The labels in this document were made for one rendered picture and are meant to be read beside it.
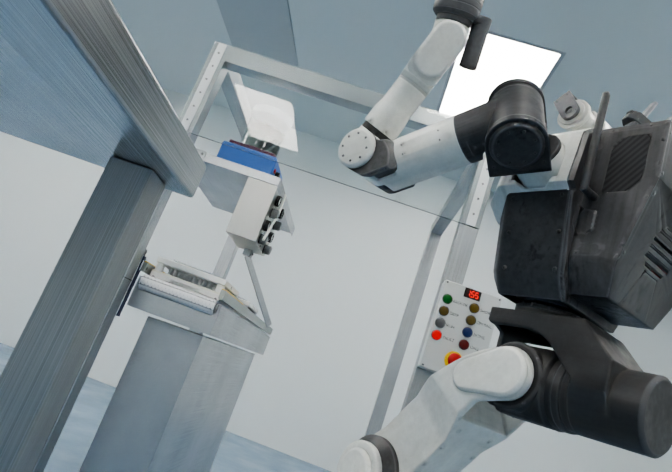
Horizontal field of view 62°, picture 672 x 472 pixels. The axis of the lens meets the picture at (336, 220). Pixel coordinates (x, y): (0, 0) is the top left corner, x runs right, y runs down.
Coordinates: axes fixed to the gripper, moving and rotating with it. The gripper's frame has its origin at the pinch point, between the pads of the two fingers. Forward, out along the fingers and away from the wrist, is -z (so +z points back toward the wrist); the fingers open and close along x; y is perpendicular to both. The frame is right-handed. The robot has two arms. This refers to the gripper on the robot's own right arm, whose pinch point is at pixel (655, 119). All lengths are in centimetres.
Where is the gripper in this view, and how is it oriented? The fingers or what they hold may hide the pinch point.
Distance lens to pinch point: 162.4
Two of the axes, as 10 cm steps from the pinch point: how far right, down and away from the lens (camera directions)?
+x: -7.3, -6.8, 0.3
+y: -0.7, 1.2, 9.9
